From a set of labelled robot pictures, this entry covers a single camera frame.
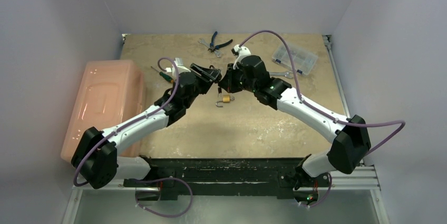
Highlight brass padlock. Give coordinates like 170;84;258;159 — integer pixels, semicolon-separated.
216;94;235;108

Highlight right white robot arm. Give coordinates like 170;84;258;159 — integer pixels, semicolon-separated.
218;55;371;186

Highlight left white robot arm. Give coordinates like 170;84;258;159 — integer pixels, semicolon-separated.
71;62;222;189

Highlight small silver wrench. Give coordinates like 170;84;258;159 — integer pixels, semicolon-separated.
198;38;223;58

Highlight blue black pliers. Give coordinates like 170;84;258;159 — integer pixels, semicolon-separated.
208;31;234;53

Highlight large silver wrench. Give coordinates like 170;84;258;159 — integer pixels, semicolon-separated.
269;71;294;79

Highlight clear plastic organizer box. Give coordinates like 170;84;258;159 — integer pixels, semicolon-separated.
272;43;318;75

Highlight pink plastic storage box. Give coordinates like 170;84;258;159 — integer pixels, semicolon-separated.
60;60;146;162

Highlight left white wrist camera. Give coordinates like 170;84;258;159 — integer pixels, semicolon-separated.
165;57;191;79

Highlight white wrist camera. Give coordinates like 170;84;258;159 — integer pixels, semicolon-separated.
165;57;191;79
231;44;252;70

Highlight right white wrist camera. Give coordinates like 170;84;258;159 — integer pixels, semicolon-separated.
231;44;252;70

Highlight green handled screwdriver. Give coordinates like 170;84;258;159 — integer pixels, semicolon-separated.
151;66;174;83

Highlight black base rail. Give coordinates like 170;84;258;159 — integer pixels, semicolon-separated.
123;158;329;202

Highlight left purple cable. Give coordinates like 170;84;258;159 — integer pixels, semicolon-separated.
72;57;180;187

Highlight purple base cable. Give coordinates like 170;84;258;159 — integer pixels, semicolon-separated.
134;179;193;219

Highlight aluminium frame rail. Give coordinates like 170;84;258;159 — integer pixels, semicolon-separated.
322;34;390;224

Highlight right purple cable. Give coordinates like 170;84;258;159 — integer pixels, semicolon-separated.
238;30;406;157

